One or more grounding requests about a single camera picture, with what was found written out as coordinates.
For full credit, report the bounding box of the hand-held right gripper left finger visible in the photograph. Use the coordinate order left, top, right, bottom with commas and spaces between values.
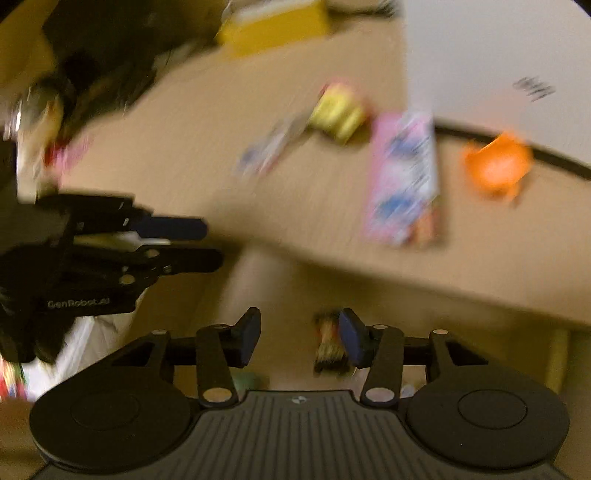
113, 307, 262, 408

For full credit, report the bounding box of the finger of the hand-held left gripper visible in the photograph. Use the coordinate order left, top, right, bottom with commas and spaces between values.
69, 249, 225, 289
41, 195, 208, 241

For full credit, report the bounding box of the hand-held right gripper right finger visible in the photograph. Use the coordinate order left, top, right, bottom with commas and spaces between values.
339, 308, 488, 408

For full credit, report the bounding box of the white wide drawer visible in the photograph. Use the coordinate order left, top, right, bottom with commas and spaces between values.
217, 240, 571, 402

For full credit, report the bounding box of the red hairbrush package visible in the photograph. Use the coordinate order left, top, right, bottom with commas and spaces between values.
236, 114, 309, 180

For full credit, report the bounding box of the pink cartoon package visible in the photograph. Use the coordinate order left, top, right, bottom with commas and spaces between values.
361, 110, 450, 249

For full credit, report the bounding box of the yellow pink cupcake toy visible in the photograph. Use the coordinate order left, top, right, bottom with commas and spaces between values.
307, 82, 372, 145

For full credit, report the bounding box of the orange toy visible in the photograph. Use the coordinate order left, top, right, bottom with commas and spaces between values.
463, 130, 535, 204

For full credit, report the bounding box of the white bedding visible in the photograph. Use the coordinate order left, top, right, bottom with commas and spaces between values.
28, 314, 139, 402

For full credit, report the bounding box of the yellow cardboard box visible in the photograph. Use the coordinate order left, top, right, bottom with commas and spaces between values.
216, 0, 332, 58

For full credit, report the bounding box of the white computer case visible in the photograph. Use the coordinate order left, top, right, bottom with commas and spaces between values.
401, 0, 591, 182

